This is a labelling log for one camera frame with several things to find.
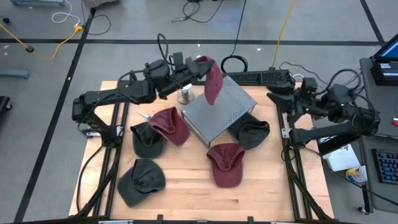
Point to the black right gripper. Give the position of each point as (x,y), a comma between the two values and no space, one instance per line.
(306,104)

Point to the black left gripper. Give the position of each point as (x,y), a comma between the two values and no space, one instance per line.
(191,71)

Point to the maroon baseball cap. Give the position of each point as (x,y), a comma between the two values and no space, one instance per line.
(214,85)
(172,127)
(227,171)

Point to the dark green baseball cap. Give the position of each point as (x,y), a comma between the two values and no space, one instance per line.
(136,193)
(253,133)
(147,147)

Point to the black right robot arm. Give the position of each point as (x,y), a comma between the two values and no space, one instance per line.
(326,132)

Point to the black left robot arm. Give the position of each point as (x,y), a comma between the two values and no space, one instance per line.
(124,93)

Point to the white dome lamp, metal base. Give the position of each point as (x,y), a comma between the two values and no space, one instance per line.
(186,96)

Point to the black perforated power strip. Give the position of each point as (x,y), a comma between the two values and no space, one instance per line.
(264,76)

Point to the grey perforated metal box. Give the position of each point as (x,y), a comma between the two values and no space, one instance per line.
(236,105)

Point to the black desk crossbar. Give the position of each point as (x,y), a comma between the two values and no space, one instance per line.
(335,149)

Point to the white box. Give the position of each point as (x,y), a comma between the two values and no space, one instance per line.
(342,161)

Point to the small silver metal piece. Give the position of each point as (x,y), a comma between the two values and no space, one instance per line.
(143,115)

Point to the white wipes canister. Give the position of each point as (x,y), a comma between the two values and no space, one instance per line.
(356,175)

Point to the grey desk top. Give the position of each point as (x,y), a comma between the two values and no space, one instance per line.
(385,105)

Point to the black desktop device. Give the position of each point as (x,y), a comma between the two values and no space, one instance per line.
(381,77)

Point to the small red object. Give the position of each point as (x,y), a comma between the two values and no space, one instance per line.
(395,122)

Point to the black backlit keyboard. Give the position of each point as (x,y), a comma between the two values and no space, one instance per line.
(387,166)

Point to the black table clamp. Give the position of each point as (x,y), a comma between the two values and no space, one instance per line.
(160,218)
(250,219)

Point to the black desk leg with caster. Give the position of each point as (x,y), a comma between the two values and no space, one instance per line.
(367,199)

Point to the grey keyboard shelf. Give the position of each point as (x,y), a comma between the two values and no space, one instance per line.
(382,196)

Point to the black floor plug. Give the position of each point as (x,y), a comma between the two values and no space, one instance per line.
(30,48)

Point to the grey floor bar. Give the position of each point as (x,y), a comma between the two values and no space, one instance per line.
(14,74)

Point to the small black knob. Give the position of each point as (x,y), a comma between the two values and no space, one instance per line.
(6,20)

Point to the black chair base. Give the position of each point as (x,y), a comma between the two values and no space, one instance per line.
(3,107)

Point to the silver angle bracket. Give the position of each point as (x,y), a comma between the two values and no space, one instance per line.
(286,133)

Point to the black aluminium table frame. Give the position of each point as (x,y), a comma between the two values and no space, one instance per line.
(109,205)

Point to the grey metal floor rail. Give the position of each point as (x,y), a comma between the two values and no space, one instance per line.
(37,2)

